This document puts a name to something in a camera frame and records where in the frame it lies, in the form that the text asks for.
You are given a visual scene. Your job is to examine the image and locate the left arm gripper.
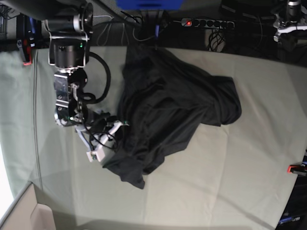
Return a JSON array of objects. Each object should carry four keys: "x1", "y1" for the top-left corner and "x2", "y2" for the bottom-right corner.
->
[{"x1": 273, "y1": 13, "x2": 307, "y2": 42}]

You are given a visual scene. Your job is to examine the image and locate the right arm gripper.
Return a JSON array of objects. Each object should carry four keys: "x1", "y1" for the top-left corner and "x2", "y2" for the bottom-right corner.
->
[{"x1": 74, "y1": 110, "x2": 131, "y2": 163}]

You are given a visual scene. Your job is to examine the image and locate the black t-shirt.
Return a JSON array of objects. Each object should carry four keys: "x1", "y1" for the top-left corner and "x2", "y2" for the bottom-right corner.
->
[{"x1": 104, "y1": 46, "x2": 242, "y2": 189}]

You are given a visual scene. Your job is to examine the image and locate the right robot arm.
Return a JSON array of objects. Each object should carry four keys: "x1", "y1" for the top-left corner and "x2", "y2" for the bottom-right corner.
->
[{"x1": 4, "y1": 0, "x2": 124, "y2": 161}]

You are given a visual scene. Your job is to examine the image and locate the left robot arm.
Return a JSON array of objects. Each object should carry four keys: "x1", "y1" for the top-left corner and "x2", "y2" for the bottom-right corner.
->
[{"x1": 271, "y1": 0, "x2": 307, "y2": 42}]

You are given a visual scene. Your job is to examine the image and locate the black power strip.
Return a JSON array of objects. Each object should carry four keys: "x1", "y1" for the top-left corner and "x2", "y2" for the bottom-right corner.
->
[{"x1": 180, "y1": 18, "x2": 236, "y2": 30}]

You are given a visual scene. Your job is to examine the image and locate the beige cardboard box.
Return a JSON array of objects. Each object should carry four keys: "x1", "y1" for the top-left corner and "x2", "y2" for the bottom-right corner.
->
[{"x1": 0, "y1": 183, "x2": 56, "y2": 230}]

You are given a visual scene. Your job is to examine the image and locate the left black orange clamp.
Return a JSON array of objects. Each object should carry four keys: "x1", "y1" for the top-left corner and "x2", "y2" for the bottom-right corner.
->
[{"x1": 16, "y1": 14, "x2": 41, "y2": 66}]

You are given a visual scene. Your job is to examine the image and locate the black orange clamp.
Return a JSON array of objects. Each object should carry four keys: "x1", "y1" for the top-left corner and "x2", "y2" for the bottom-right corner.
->
[
  {"x1": 287, "y1": 155, "x2": 307, "y2": 176},
  {"x1": 16, "y1": 14, "x2": 41, "y2": 66}
]

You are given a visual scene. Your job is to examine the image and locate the blue plastic box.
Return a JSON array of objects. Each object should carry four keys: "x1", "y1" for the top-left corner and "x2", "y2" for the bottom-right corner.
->
[{"x1": 116, "y1": 0, "x2": 184, "y2": 10}]

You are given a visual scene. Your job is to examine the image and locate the right black orange clamp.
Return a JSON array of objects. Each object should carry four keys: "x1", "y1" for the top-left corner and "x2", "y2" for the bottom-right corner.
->
[{"x1": 287, "y1": 155, "x2": 307, "y2": 176}]

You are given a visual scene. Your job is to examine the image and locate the light green table cloth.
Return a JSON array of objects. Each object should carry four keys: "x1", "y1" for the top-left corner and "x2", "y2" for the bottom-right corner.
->
[{"x1": 0, "y1": 49, "x2": 307, "y2": 230}]

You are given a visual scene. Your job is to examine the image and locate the white cable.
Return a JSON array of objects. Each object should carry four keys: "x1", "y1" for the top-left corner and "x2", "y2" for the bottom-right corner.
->
[{"x1": 96, "y1": 15, "x2": 156, "y2": 46}]

